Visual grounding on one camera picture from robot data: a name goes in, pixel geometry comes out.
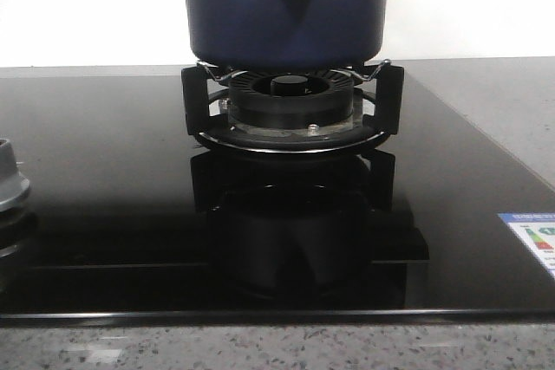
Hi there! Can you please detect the black glass gas cooktop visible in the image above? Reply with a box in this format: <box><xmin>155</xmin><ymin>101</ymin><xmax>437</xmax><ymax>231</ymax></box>
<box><xmin>1</xmin><ymin>62</ymin><xmax>554</xmax><ymax>327</ymax></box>

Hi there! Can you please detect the silver right stove knob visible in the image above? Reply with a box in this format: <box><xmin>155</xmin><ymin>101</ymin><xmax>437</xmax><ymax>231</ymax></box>
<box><xmin>0</xmin><ymin>139</ymin><xmax>30</xmax><ymax>212</ymax></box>

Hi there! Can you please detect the right burner pan support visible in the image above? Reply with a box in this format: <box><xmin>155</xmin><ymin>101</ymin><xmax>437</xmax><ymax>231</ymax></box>
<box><xmin>181</xmin><ymin>65</ymin><xmax>404</xmax><ymax>155</ymax></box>

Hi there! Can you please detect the blue saucepan with handle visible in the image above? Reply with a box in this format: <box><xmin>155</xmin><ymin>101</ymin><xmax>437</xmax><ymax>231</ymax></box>
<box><xmin>186</xmin><ymin>0</ymin><xmax>387</xmax><ymax>70</ymax></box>

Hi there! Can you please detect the energy rating label sticker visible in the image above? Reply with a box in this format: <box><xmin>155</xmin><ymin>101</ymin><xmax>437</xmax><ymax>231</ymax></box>
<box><xmin>498</xmin><ymin>212</ymin><xmax>555</xmax><ymax>278</ymax></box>

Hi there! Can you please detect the right black gas burner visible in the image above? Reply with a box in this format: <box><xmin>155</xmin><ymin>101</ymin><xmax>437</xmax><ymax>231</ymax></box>
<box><xmin>229</xmin><ymin>70</ymin><xmax>354</xmax><ymax>129</ymax></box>

